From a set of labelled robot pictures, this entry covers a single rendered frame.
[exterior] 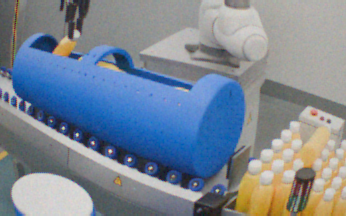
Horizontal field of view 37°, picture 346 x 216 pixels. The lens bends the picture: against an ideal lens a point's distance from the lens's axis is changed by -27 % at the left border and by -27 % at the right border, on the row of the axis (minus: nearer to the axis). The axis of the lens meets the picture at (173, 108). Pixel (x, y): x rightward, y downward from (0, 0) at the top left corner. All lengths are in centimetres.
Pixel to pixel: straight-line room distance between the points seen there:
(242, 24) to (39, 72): 73
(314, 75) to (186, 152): 298
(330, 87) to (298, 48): 43
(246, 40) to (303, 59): 256
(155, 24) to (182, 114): 187
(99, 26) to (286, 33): 153
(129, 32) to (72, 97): 174
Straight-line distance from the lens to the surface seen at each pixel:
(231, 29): 210
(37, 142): 224
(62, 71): 200
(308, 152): 164
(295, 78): 469
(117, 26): 370
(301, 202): 131
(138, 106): 180
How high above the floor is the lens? 191
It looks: 25 degrees down
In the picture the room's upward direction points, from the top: 2 degrees clockwise
